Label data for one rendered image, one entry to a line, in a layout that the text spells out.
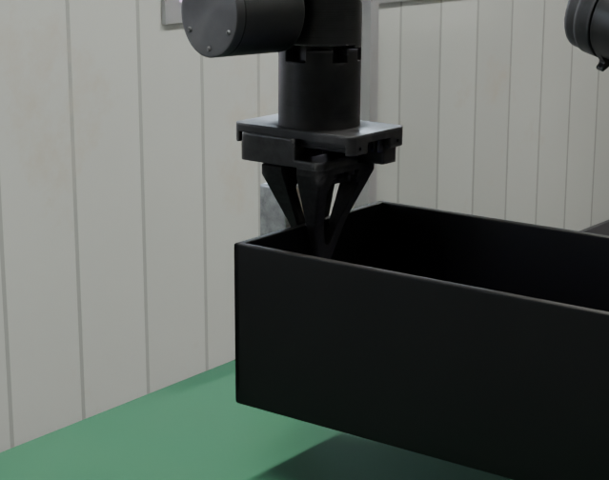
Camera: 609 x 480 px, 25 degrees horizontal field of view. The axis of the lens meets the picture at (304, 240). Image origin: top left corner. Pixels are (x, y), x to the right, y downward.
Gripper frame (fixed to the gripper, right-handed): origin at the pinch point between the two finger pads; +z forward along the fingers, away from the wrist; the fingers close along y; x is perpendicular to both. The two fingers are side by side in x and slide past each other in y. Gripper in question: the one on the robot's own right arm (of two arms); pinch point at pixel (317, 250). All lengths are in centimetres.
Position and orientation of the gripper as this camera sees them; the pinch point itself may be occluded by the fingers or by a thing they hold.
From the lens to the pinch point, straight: 98.6
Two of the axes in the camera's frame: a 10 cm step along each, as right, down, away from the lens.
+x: 6.1, -1.8, 7.7
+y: 8.0, 1.5, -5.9
